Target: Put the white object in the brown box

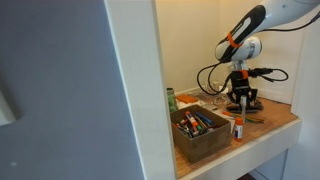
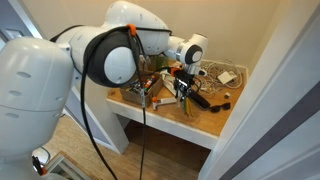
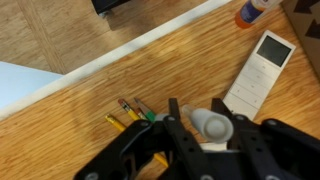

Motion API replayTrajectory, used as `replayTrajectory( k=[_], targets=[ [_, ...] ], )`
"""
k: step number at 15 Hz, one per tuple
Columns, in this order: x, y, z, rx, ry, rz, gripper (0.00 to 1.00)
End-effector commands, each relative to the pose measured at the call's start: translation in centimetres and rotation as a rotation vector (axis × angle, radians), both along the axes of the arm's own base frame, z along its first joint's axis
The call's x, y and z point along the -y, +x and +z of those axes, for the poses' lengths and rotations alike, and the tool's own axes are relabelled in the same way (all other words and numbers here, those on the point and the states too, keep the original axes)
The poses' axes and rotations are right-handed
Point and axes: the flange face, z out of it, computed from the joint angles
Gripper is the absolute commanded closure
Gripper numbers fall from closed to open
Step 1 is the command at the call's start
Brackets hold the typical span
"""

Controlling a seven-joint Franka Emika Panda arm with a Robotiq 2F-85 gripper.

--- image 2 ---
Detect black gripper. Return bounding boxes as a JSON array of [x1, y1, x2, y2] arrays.
[[172, 68, 198, 103]]

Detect white oblong object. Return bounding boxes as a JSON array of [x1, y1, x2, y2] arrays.
[[157, 96, 178, 106]]

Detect brown cardboard box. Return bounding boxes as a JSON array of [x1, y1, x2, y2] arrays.
[[119, 73, 164, 109]]

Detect yellow pencil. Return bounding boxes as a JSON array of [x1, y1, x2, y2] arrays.
[[186, 99, 195, 118]]

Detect black glasses case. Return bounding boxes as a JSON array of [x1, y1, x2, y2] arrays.
[[188, 90, 212, 111]]

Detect orange capped glue stick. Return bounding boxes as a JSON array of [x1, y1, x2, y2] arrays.
[[151, 96, 160, 111]]

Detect orange capped marker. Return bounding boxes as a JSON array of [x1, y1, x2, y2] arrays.
[[144, 75, 157, 90]]

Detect black sunglasses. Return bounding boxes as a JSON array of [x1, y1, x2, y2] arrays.
[[208, 102, 232, 114]]

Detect green glass jar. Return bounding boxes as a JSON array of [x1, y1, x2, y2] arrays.
[[155, 54, 170, 72]]

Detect white power adapter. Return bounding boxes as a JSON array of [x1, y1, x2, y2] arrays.
[[216, 70, 235, 85]]

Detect clear plastic bottle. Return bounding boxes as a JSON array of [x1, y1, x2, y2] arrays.
[[139, 54, 150, 69]]

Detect black wrist camera orange mount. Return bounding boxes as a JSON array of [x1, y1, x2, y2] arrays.
[[169, 66, 183, 78]]

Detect white tangled cable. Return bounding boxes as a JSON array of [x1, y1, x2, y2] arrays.
[[194, 59, 245, 96]]

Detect aluminium frame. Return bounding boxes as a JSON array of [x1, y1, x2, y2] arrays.
[[43, 151, 93, 180]]

